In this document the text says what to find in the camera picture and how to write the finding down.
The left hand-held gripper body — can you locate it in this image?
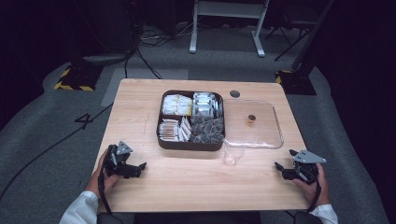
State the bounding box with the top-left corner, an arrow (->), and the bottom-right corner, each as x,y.
104,140 -> 134,179

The person's right hand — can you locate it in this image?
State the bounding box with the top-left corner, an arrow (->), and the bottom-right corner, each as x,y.
291,172 -> 331,208

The black slanted stand pole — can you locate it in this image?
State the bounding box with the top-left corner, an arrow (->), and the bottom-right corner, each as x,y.
290,0 -> 336,73

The pile of dark tea bags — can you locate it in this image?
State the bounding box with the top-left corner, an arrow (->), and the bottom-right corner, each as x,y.
190,115 -> 226,145

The brown compartment box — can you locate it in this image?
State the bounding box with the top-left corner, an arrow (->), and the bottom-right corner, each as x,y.
156,90 -> 226,152

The person's left hand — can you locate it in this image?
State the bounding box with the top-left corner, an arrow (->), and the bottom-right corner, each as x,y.
85,148 -> 123,201

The pile of silver packets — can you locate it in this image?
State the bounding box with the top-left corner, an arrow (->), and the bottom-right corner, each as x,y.
191,91 -> 224,119

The row of white paper sachets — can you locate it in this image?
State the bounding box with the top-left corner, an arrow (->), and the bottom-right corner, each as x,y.
177,115 -> 193,143

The long black floor cable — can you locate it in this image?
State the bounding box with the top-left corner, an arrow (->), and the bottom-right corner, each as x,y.
0,103 -> 114,202

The row of white stick packets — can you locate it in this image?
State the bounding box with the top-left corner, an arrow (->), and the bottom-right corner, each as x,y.
158,118 -> 181,143

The clear plastic cup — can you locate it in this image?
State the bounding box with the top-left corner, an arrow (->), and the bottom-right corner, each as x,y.
221,141 -> 247,166

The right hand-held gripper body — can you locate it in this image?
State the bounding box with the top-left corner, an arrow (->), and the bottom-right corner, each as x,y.
289,148 -> 328,185

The black yellow striped stand base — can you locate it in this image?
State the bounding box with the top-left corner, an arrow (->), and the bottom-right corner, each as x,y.
275,69 -> 318,96
53,60 -> 105,92

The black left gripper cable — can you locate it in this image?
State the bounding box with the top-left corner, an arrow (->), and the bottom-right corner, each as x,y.
97,169 -> 114,217

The pile of yellow white packets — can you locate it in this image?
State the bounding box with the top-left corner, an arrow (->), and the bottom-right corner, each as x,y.
162,93 -> 194,117

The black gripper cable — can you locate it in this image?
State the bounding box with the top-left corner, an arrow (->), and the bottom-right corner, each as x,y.
97,169 -> 114,217
306,180 -> 322,214

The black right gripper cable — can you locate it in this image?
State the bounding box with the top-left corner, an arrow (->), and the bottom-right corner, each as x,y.
306,180 -> 322,214

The clear lid with brown knob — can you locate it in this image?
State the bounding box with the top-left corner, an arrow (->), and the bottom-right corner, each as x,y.
222,99 -> 285,149

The bundle of floor cables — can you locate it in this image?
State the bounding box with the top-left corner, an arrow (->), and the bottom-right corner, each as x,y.
136,22 -> 195,49

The white desk frame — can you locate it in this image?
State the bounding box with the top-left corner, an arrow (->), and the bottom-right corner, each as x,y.
189,0 -> 271,58

